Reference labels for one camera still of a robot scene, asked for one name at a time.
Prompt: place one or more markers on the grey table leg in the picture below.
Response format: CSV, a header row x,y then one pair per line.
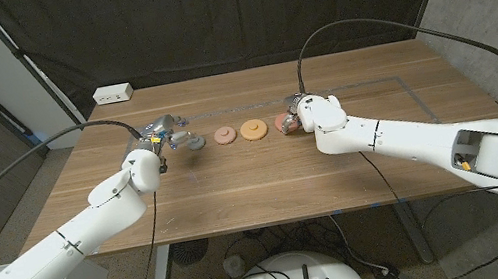
x,y
414,233

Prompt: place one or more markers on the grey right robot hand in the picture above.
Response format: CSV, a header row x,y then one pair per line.
x,y
293,114

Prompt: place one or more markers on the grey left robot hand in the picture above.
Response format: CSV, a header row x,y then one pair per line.
x,y
161,129

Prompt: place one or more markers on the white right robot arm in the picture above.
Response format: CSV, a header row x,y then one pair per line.
x,y
432,144

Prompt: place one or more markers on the small black floor fan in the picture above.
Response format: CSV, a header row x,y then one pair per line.
x,y
189,252

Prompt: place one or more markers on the white power strip box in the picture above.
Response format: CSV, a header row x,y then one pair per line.
x,y
112,94

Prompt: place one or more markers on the grey round floor object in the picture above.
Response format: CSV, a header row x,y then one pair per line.
x,y
235,266

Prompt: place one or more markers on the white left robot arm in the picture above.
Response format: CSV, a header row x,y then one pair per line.
x,y
55,253

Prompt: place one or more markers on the black backdrop curtain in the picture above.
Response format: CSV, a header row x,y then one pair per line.
x,y
227,11

